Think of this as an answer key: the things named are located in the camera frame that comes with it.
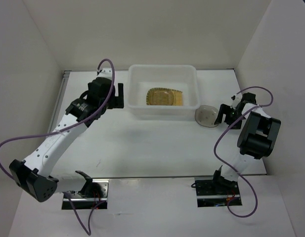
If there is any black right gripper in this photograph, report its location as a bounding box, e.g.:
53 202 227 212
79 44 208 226
214 103 246 130

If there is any clear glass plate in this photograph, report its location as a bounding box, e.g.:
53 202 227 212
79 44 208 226
195 105 218 128
147 89 174 106

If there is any white plastic bin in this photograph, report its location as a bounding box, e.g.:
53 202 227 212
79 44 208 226
125 65 201 120

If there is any woven bamboo tray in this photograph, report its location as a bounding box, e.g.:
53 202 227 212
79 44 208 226
146 87 183 106

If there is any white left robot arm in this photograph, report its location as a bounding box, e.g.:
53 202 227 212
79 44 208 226
9 77 124 202

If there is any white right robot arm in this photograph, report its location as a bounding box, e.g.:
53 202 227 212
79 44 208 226
211 92 281 194

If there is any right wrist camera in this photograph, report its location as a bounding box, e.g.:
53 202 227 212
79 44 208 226
230 94 242 110

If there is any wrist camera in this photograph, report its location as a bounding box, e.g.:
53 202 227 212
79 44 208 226
96 68 112 79
230 94 242 110

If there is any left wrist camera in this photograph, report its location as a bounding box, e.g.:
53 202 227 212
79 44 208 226
96 68 112 79

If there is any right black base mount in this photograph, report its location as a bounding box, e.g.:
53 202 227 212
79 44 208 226
191 177 242 207

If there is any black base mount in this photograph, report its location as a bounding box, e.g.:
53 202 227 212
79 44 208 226
191 177 242 207
67 179 109 210

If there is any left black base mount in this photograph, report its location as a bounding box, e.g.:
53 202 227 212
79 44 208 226
67 179 109 210

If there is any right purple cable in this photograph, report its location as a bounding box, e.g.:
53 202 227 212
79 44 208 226
214 86 274 218

